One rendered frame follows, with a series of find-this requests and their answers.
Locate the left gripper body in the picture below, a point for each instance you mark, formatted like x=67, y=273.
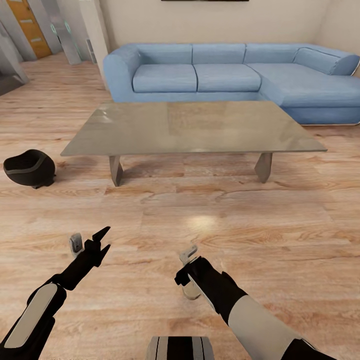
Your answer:
x=90, y=257

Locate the cauldron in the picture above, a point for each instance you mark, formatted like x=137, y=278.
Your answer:
x=32, y=168

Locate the pillar candle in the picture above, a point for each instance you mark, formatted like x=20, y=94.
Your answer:
x=190, y=291

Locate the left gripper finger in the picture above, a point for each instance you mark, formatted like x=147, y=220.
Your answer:
x=104, y=251
x=98, y=236

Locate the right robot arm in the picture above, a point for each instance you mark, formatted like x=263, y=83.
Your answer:
x=263, y=335

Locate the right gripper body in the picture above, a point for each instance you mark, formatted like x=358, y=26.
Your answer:
x=182, y=275

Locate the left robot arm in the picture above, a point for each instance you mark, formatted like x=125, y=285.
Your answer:
x=28, y=336

